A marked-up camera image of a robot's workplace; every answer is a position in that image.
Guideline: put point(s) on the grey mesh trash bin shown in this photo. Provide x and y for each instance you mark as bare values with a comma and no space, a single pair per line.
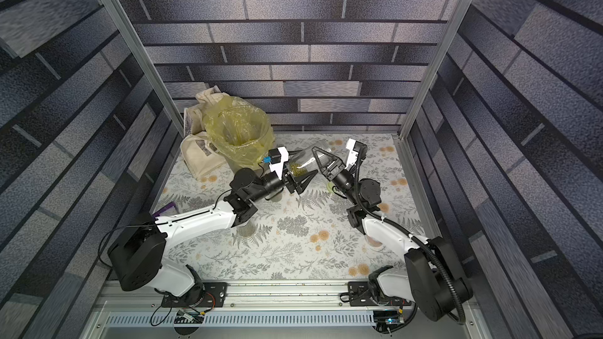
244,159

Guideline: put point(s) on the clear jar near left arm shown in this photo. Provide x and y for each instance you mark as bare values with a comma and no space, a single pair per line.
248,229

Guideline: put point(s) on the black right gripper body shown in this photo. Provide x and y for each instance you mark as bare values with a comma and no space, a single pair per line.
333,167

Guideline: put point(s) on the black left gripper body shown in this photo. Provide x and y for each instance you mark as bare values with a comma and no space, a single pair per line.
285,182

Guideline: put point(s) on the purple plastic package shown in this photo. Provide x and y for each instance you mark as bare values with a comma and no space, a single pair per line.
169,209

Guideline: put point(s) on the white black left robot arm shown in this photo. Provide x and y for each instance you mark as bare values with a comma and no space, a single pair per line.
138,256

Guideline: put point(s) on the clear ribbed glass jar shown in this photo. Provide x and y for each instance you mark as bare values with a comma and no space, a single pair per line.
302,161

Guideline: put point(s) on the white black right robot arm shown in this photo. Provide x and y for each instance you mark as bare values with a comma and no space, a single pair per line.
434,278

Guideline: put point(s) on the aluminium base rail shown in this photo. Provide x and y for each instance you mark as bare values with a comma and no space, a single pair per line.
250,304

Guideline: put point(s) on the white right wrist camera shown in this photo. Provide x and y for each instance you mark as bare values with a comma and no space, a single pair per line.
357,154

